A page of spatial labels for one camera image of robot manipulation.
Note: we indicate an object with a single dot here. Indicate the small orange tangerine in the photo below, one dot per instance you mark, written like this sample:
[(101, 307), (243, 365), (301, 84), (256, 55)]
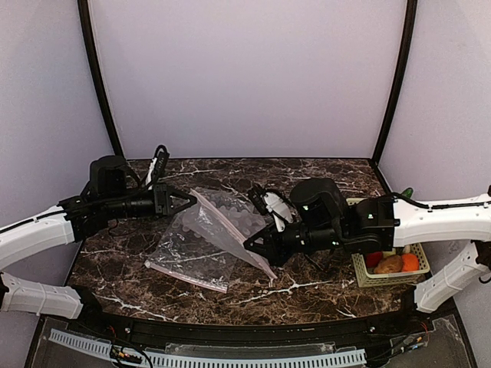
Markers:
[(410, 262)]

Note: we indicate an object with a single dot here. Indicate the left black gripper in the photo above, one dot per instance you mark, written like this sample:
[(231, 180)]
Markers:
[(159, 199)]

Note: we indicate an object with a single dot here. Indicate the lower clear zip bag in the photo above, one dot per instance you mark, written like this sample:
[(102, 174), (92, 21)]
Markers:
[(185, 255)]

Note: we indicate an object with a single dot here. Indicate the red apple near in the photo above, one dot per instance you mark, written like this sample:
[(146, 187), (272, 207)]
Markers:
[(373, 259)]

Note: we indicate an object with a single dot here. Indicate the black front rail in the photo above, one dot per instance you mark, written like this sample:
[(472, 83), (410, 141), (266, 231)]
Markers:
[(252, 315)]

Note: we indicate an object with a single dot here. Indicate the left black frame post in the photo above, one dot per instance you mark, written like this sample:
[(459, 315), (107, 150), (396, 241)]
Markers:
[(88, 36)]

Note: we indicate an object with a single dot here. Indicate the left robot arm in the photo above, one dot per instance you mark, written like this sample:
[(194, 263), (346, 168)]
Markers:
[(113, 192)]

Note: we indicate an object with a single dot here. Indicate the small electronics board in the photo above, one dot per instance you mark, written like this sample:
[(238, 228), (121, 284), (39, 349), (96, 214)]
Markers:
[(118, 354)]

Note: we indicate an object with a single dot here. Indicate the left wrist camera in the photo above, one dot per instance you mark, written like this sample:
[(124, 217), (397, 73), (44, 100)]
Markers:
[(157, 165)]

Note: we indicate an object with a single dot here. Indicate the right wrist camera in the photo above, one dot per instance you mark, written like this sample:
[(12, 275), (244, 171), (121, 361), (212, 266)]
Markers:
[(271, 202)]

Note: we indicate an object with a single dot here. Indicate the white slotted cable duct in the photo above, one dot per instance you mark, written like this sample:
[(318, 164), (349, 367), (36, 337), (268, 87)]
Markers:
[(179, 355)]

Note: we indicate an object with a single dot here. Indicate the green cucumber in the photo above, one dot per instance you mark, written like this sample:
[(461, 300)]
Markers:
[(408, 192)]

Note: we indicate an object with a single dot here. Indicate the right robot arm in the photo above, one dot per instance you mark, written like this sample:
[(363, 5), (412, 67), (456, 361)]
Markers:
[(316, 216)]

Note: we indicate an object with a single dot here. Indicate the white radish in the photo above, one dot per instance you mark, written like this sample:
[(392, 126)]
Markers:
[(387, 254)]

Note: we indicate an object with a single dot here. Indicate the right black frame post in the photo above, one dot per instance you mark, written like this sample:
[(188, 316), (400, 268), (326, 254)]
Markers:
[(398, 79)]

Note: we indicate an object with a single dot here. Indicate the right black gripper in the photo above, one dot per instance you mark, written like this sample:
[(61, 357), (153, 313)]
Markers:
[(275, 242)]

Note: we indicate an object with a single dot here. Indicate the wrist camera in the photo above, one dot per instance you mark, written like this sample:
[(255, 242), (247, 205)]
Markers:
[(271, 202), (157, 165)]

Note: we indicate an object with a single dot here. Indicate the black frame post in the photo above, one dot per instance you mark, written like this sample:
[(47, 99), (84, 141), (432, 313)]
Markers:
[(88, 36), (398, 79)]

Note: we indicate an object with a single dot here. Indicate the pale green perforated basket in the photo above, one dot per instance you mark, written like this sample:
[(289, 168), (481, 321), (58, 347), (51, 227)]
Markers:
[(382, 219)]

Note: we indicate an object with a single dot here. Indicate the brown potato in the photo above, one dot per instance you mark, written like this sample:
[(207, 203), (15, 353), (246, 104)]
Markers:
[(392, 264)]

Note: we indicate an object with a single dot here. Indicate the dotted zip bag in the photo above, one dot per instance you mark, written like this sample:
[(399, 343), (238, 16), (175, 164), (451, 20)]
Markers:
[(226, 221)]

